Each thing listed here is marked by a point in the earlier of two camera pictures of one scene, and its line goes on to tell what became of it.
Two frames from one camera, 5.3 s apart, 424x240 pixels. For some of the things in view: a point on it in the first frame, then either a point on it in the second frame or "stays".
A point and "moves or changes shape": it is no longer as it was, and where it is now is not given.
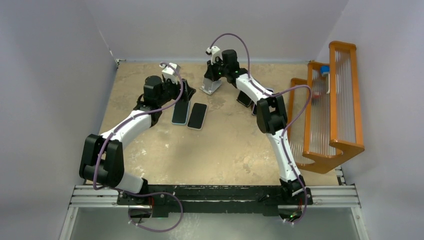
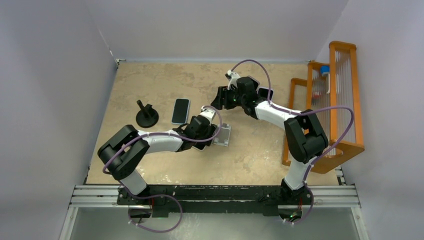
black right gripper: (210, 74) → (219, 102)
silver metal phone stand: (209, 86) → (222, 138)
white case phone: (197, 116) moves or changes shape
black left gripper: (187, 91) → (209, 131)
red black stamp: (316, 98) stays
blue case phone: (180, 113) stays
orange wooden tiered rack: (323, 126) stays
